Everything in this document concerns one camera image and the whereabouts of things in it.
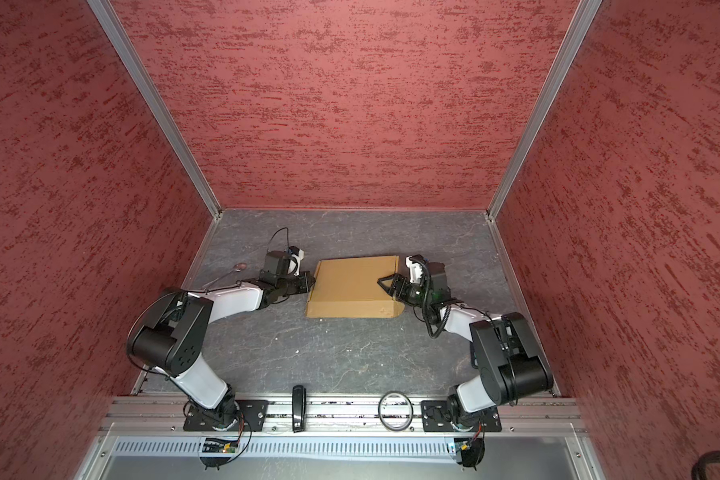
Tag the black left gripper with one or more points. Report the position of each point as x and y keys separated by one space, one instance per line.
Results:
x=305 y=284

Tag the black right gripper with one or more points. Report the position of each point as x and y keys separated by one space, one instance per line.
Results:
x=398 y=278

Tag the brown cardboard box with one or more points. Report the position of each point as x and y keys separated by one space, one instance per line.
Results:
x=348 y=288

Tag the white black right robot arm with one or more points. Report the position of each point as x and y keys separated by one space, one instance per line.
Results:
x=509 y=360

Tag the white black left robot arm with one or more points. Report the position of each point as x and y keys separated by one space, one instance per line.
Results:
x=168 y=336

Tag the black handheld device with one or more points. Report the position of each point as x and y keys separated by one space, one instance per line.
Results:
x=299 y=402

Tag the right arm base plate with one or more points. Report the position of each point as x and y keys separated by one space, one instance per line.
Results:
x=440 y=416

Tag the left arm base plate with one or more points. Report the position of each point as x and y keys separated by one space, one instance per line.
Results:
x=228 y=416

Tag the aluminium front rail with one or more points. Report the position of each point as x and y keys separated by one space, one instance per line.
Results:
x=162 y=413

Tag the white slotted cable duct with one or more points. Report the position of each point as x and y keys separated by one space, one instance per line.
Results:
x=427 y=449

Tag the left rear aluminium corner post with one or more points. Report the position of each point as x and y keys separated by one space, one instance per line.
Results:
x=114 y=30

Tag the aluminium corner post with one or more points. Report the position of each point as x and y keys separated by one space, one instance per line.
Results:
x=578 y=28
x=114 y=30

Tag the right rear aluminium corner post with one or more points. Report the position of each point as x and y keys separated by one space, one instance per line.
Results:
x=578 y=28

